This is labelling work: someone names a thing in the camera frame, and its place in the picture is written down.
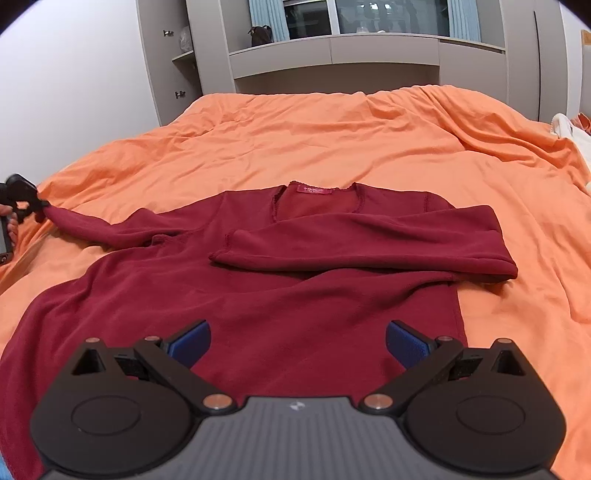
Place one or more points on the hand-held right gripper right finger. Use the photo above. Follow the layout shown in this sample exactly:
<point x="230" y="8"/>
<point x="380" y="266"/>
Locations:
<point x="404" y="344"/>

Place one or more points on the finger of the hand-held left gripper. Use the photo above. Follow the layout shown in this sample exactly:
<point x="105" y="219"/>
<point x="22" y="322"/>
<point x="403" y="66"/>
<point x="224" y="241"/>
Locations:
<point x="22" y="212"/>
<point x="21" y="187"/>

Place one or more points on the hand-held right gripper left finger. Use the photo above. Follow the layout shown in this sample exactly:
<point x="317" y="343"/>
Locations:
<point x="194" y="344"/>

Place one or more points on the dark red long-sleeve shirt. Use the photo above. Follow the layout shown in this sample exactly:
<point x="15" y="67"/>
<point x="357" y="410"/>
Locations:
<point x="277" y="300"/>

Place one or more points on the person's left hand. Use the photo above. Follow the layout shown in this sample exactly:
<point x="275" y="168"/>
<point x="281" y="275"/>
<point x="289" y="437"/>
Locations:
<point x="12" y="226"/>

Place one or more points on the white plastic bag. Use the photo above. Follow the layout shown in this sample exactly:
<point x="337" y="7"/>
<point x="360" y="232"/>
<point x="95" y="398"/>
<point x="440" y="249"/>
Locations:
<point x="184" y="39"/>

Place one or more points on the orange blanket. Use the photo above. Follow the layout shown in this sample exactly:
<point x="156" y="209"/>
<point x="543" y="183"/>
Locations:
<point x="323" y="138"/>

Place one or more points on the light blue cloth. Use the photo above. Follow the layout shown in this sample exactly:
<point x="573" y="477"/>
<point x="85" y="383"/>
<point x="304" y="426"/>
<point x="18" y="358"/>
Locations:
<point x="5" y="470"/>

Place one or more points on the grey open shelf cabinet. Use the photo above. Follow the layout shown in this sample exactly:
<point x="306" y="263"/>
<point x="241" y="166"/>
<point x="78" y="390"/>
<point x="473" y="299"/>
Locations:
<point x="203" y="46"/>

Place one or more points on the white crumpled cloth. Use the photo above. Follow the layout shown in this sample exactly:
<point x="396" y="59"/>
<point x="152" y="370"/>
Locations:
<point x="577" y="143"/>

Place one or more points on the dark brown bag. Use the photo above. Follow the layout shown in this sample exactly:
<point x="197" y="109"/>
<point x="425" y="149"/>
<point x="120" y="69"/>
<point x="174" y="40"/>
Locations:
<point x="261" y="36"/>

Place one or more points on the grey window bench drawers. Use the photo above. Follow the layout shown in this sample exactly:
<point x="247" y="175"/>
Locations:
<point x="369" y="57"/>

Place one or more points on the blue curtain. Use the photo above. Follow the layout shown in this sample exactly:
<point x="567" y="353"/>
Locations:
<point x="465" y="18"/>
<point x="268" y="18"/>

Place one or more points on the grey tall wardrobe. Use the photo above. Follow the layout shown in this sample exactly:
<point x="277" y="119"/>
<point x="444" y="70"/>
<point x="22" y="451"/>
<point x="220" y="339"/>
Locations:
<point x="531" y="55"/>

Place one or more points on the window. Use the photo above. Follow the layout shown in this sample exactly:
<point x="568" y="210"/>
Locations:
<point x="369" y="16"/>

